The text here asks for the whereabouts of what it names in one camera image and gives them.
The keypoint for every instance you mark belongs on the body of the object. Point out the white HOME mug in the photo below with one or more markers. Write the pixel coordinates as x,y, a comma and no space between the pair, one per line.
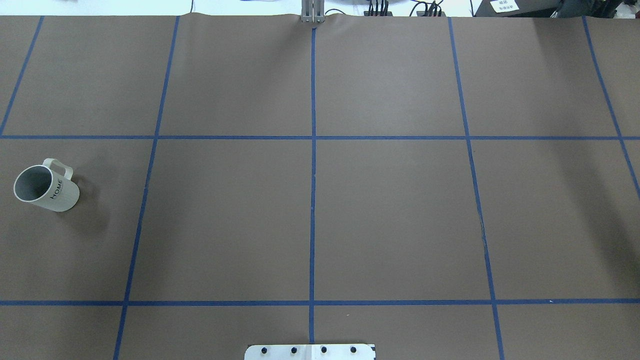
48,185

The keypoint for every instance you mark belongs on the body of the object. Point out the brown paper table cover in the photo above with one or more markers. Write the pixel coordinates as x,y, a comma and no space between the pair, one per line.
440,188

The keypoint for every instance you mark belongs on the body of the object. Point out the black orange power strip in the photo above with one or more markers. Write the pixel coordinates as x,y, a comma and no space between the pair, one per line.
377,8

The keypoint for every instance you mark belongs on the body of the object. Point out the white paper label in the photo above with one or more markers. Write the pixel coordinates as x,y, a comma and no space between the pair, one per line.
504,6

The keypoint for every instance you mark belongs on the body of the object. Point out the aluminium frame post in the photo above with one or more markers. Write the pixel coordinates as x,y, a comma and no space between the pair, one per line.
312,11

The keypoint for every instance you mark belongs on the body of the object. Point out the white metal base plate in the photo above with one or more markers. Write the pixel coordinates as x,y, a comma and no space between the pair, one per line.
336,351

